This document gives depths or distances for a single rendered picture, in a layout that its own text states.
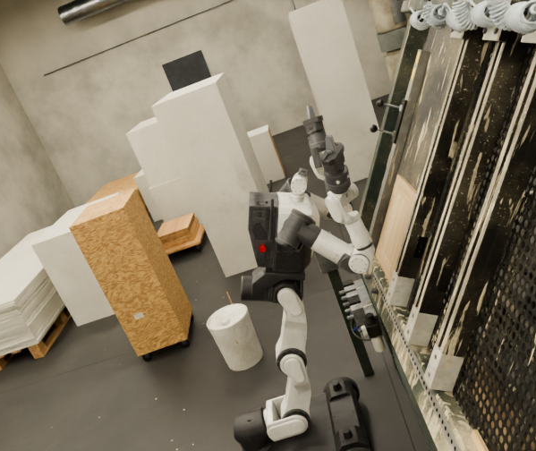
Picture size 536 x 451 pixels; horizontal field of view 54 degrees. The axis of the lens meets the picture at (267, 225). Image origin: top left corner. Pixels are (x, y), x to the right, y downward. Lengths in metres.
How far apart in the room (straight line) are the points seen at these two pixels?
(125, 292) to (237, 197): 1.42
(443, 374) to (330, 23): 4.92
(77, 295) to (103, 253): 1.63
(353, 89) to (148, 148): 2.53
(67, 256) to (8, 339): 0.92
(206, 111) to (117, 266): 1.57
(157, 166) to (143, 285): 2.88
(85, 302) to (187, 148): 1.91
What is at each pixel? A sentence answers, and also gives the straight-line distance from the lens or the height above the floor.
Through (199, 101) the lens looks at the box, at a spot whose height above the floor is 1.65.
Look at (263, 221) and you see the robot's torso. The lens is 2.20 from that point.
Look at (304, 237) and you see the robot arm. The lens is 2.05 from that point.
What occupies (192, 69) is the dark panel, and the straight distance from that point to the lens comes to 10.63.
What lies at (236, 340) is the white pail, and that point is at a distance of 3.66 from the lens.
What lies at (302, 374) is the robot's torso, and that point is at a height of 0.56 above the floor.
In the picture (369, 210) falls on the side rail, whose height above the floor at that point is 0.99.
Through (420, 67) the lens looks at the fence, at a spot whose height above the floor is 1.65.
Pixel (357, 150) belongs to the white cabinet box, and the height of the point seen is 0.35.
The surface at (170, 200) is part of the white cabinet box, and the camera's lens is 6.81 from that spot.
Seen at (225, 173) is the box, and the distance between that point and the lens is 4.84.
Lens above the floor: 2.06
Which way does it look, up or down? 20 degrees down
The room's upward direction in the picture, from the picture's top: 21 degrees counter-clockwise
